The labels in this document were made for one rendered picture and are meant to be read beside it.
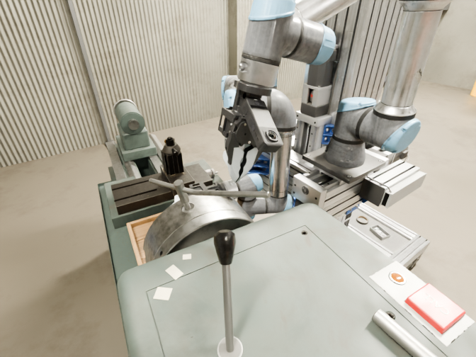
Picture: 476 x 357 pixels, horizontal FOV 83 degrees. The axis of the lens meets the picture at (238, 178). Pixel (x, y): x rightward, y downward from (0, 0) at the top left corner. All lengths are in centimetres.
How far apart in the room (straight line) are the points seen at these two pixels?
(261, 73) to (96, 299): 193
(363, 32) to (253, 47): 71
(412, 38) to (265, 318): 74
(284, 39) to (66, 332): 199
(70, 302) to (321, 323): 195
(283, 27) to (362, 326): 50
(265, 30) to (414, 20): 45
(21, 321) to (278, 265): 199
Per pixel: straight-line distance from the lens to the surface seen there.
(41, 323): 226
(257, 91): 53
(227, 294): 41
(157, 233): 71
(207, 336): 46
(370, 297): 54
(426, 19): 88
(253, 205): 106
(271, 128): 51
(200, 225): 64
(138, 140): 176
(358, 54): 120
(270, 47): 53
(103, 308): 214
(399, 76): 90
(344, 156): 105
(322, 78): 120
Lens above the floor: 167
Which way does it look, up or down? 33 degrees down
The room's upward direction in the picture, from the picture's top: straight up
